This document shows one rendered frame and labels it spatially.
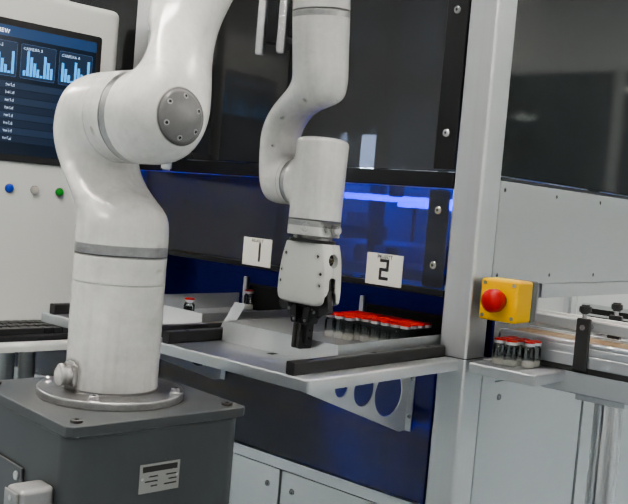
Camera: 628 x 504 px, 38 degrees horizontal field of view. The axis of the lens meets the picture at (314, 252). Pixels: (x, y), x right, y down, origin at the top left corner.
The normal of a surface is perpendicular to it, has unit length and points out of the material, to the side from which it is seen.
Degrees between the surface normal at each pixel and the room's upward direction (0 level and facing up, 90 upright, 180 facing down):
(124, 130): 111
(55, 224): 90
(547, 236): 90
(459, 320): 90
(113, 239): 89
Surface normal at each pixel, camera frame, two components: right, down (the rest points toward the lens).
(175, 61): 0.61, -0.47
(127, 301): 0.40, 0.08
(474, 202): -0.66, -0.02
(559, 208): 0.75, 0.10
